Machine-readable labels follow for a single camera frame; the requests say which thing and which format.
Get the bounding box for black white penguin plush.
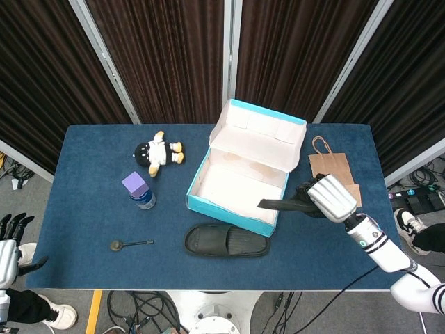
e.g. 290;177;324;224
133;130;186;178

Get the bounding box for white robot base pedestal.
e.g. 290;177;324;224
165;290;265;334

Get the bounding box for dark metal spoon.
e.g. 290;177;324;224
110;239;154;252

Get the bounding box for white black sneaker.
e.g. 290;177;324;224
394;208;429;241

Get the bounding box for blue drink can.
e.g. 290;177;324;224
128;187;157;211

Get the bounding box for power strip with lit buttons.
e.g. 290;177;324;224
387;187;418;200

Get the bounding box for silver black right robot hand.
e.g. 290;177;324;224
295;173;359;223

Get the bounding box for white frame post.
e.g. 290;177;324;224
311;0;396;125
384;137;445;189
68;0;142;125
0;138;55;184
222;0;243;105

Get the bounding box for black trouser leg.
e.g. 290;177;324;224
6;287;53;324
412;223;445;254

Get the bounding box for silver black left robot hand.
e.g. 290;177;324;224
0;212;49;289

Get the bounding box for black rubber slipper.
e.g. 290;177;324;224
183;223;271;259
257;189;327;219

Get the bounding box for dark brown curtain panel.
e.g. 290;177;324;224
85;0;225;125
236;0;378;125
0;0;135;175
321;0;445;175

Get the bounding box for blue table cloth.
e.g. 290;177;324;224
26;123;413;292

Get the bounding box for brown paper bag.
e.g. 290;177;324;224
308;136;363;208

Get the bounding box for yellow floor tape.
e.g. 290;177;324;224
85;290;104;334

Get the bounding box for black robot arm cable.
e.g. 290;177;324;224
305;264;383;334

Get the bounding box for light blue shoe box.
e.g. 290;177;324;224
186;98;308;238

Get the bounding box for black floor cable bundle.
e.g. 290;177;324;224
106;290;181;334

